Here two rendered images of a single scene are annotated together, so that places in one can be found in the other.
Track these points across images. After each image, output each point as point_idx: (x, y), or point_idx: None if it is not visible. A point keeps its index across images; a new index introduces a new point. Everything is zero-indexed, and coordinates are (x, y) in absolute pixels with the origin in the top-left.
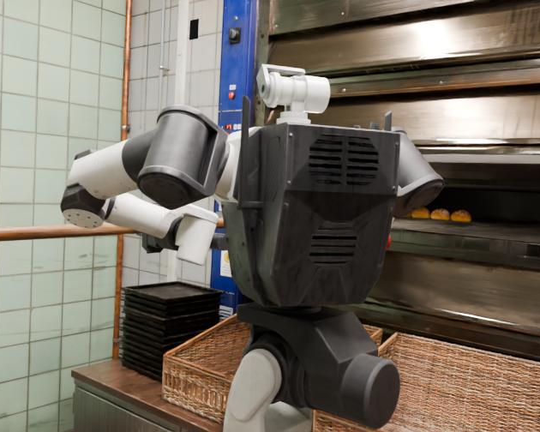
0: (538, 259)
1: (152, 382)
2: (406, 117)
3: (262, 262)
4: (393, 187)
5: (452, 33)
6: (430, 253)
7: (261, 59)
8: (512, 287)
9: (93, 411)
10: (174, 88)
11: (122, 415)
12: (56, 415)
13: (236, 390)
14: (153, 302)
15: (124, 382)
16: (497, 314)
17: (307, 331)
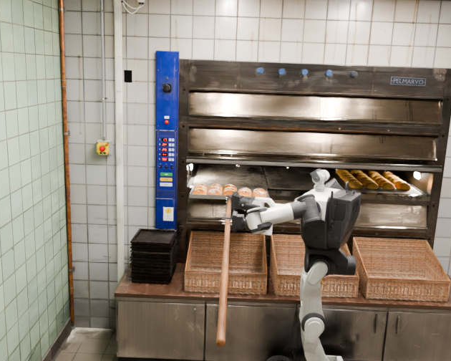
0: None
1: (164, 286)
2: (271, 140)
3: (333, 238)
4: (359, 208)
5: (292, 105)
6: (283, 199)
7: (184, 102)
8: None
9: (137, 309)
10: (112, 111)
11: (162, 306)
12: (56, 325)
13: (312, 276)
14: (159, 246)
15: (153, 290)
16: None
17: (337, 253)
